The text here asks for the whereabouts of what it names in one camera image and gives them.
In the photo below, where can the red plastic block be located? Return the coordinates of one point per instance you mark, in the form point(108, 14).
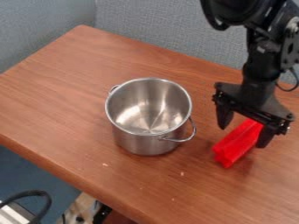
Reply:
point(236, 143)

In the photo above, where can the stainless steel metal pot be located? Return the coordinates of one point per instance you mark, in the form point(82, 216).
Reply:
point(150, 113)

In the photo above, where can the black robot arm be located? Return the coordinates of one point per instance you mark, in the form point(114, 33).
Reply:
point(271, 21)

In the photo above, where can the wooden table leg base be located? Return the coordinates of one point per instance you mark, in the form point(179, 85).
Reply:
point(84, 211)

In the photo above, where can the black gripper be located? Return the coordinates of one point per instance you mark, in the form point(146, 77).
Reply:
point(252, 98)

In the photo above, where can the grey device under table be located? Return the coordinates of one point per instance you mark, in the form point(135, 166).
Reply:
point(16, 214)

